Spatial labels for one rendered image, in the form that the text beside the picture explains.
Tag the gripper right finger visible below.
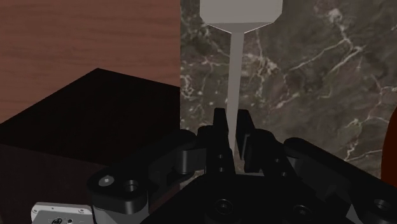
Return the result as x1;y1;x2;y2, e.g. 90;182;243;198
236;108;397;224

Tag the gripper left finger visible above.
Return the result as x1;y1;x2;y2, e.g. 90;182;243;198
87;107;237;216

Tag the grey spatula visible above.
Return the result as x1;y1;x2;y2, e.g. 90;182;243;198
199;0;284;156

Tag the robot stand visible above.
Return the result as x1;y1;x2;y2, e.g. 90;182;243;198
0;67;181;224

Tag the dark red round object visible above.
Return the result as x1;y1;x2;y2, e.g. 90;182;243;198
380;106;397;188

